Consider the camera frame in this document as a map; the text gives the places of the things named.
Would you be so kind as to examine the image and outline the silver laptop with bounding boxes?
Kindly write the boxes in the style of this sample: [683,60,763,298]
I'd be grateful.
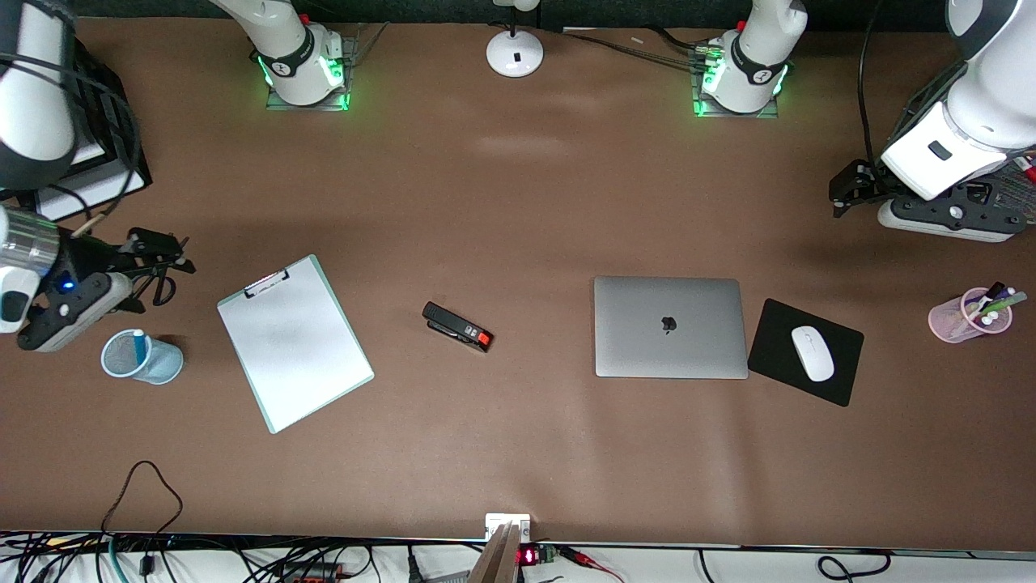
[593,276,749,380]

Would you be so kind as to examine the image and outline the green marker in pink cup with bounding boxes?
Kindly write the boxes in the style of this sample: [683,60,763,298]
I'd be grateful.
[967,291,1029,319]

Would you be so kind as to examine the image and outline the black scissors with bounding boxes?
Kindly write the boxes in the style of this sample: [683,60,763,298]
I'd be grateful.
[129,274,177,308]

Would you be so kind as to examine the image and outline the black stacked paper tray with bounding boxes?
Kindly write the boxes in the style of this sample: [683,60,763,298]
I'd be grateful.
[32,36,153,224]

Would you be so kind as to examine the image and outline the blue mesh pen cup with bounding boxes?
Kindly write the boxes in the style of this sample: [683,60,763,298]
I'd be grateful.
[100,328,185,385]

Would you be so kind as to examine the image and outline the pink translucent pen cup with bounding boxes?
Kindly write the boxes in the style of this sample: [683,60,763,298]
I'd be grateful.
[928,287,1014,344]

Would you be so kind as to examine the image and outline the white computer mouse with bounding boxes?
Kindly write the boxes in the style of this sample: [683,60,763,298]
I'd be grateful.
[790,326,836,383]

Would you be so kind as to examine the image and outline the clipboard with white paper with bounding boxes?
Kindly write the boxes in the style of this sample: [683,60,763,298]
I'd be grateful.
[216,253,376,436]

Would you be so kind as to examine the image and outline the black mouse pad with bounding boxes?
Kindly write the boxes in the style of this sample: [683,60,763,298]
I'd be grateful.
[746,298,865,408]

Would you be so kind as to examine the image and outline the black stapler with red tip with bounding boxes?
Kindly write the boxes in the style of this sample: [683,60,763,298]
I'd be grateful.
[422,301,495,354]

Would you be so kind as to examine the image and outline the white lamp base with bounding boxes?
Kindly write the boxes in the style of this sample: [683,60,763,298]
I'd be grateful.
[486,0,545,79]

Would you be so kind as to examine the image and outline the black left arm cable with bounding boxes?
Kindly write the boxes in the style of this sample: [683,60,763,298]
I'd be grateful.
[856,0,888,168]

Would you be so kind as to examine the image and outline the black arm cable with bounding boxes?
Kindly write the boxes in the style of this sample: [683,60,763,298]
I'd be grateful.
[0,52,143,237]
[856,0,888,168]

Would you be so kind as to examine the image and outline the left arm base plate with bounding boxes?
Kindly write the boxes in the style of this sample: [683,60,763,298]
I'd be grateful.
[692,49,782,120]

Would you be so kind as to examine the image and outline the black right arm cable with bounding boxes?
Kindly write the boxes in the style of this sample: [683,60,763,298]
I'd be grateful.
[0,52,143,237]

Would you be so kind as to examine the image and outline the wire mesh desk organizer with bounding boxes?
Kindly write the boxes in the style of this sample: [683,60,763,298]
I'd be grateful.
[889,65,1036,226]

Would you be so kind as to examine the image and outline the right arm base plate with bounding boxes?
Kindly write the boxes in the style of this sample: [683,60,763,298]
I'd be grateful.
[265,32,357,112]

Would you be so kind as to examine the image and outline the black looped cable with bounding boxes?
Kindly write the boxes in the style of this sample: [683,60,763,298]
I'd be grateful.
[101,460,184,577]

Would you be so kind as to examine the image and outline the black cables between bases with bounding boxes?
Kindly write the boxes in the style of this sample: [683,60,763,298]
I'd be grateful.
[563,27,715,70]

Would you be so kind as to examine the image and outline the black cable bundle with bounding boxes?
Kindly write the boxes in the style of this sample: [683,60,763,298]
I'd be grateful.
[0,530,381,583]

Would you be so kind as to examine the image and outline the black coiled cable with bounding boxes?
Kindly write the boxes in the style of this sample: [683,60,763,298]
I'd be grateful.
[816,551,893,583]

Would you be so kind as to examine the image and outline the white camera stand bracket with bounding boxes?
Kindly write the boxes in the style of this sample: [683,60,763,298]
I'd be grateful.
[468,513,533,583]

